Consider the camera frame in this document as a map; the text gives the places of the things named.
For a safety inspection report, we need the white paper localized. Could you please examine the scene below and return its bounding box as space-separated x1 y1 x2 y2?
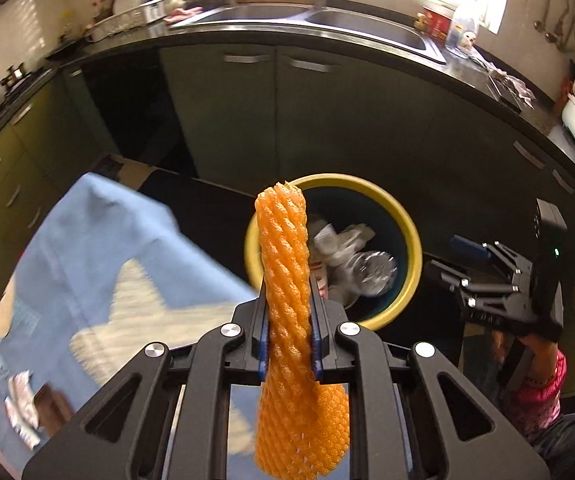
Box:
307 217 375 266

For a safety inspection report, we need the blue star tablecloth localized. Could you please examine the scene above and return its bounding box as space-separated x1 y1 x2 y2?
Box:
0 174 256 471

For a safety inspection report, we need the white dish rack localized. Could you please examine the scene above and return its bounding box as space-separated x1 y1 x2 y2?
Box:
84 0 186 44

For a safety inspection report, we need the person's right hand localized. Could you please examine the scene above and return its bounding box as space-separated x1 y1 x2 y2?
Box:
491 331 561 386

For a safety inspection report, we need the aluminium foil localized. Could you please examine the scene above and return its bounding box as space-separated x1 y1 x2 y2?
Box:
345 252 398 297

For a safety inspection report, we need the orange foam fruit net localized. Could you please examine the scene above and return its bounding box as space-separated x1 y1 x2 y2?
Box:
255 183 349 479

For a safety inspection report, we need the dark bin with yellow rim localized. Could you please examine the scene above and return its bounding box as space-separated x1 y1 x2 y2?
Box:
243 173 424 332

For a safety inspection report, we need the steel double sink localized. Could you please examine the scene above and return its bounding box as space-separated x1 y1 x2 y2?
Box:
172 3 446 65

